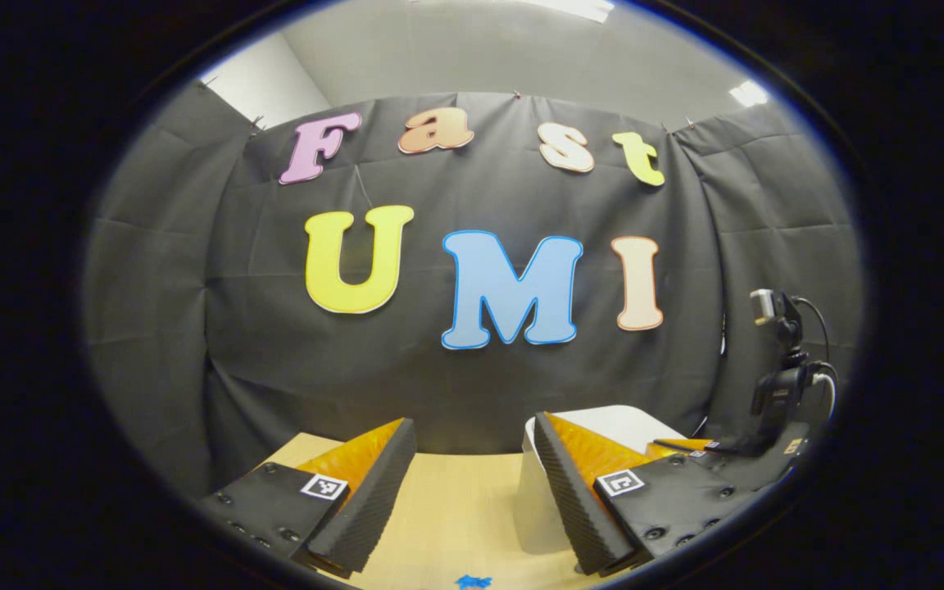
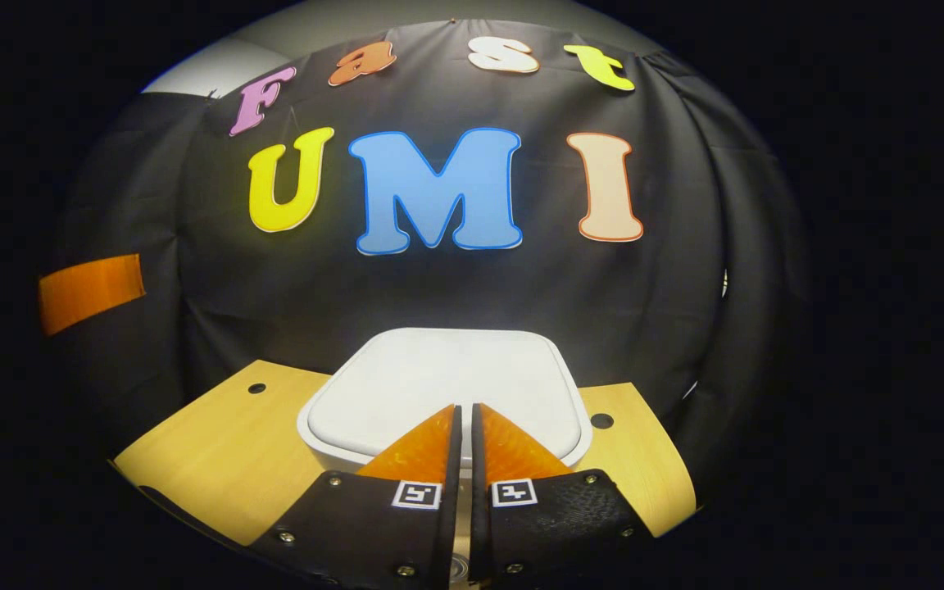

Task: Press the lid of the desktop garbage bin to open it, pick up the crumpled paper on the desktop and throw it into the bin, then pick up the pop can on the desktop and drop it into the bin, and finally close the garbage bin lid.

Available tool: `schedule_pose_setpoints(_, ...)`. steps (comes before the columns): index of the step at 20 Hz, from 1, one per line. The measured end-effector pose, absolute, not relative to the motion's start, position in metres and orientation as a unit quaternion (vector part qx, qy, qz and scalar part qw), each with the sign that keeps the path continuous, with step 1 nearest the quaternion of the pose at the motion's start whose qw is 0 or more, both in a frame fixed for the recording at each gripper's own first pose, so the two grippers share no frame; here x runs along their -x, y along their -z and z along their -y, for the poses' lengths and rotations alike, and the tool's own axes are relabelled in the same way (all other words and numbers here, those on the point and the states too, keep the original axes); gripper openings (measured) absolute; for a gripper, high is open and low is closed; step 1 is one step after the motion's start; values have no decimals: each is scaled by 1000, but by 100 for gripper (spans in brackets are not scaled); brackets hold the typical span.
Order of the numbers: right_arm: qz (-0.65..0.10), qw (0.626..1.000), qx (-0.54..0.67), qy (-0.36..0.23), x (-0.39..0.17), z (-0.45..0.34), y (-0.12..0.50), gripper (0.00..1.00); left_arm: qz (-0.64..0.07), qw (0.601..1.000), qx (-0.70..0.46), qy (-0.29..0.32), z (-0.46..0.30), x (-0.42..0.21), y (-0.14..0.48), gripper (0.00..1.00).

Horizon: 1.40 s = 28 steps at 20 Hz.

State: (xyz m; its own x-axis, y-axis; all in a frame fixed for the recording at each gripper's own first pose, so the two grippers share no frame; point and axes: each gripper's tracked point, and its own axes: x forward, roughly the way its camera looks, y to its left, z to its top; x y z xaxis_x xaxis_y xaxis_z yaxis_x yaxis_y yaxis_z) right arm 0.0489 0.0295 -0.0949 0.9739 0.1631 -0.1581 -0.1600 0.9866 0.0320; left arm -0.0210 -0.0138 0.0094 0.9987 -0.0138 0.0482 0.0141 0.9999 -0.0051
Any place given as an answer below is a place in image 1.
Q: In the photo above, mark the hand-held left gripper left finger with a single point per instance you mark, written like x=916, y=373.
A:
x=374, y=500

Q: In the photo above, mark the light wooden desktop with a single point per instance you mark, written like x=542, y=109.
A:
x=456, y=508

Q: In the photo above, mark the white desktop garbage bin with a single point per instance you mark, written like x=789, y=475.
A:
x=542, y=508

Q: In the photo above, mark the black backdrop cloth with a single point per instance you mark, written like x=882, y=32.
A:
x=275, y=369

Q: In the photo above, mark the blue paper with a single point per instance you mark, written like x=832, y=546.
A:
x=474, y=583

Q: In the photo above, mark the ceiling light panel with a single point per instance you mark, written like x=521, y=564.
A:
x=578, y=6
x=749, y=93

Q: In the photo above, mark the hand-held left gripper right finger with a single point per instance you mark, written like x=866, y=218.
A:
x=570, y=500

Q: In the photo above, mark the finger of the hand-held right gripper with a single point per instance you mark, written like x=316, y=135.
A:
x=681, y=447

